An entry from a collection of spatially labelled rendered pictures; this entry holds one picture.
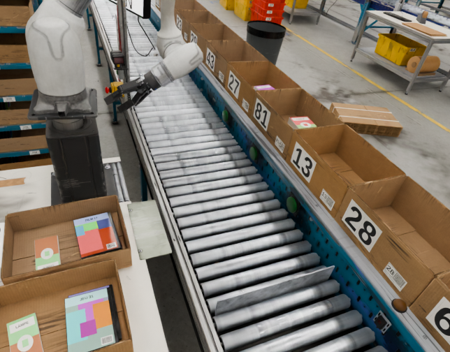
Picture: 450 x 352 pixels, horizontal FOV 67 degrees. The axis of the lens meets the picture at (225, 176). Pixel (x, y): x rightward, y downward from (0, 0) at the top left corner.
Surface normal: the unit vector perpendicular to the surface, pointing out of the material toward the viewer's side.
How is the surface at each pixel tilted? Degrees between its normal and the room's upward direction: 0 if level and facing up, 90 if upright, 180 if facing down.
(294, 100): 90
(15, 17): 91
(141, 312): 0
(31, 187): 0
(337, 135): 90
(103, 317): 0
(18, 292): 89
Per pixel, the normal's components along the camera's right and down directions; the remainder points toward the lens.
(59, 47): 0.53, 0.29
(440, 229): -0.92, 0.14
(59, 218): 0.40, 0.59
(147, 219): 0.11, -0.77
